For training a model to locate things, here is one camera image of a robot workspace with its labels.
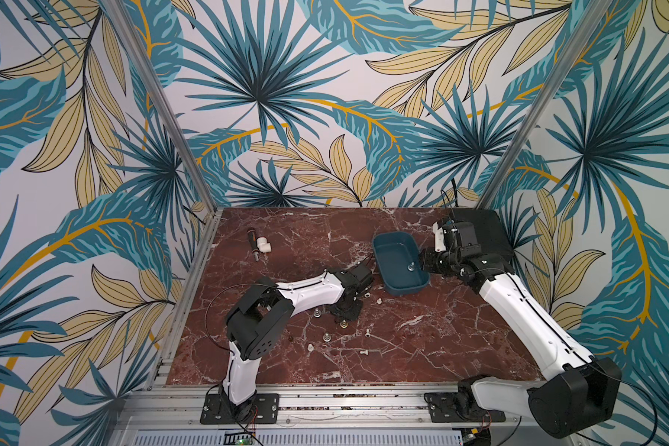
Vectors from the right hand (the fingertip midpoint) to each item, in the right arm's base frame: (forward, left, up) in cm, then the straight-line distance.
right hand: (424, 256), depth 81 cm
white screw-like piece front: (-21, +18, -20) cm, 34 cm away
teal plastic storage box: (+12, +1, -20) cm, 24 cm away
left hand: (-10, +23, -19) cm, 31 cm away
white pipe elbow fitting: (+18, +52, -16) cm, 58 cm away
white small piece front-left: (-19, +34, -19) cm, 43 cm away
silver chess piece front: (-16, +29, -19) cm, 38 cm away
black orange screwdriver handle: (+20, +56, -17) cm, 62 cm away
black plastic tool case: (+20, -31, -11) cm, 39 cm away
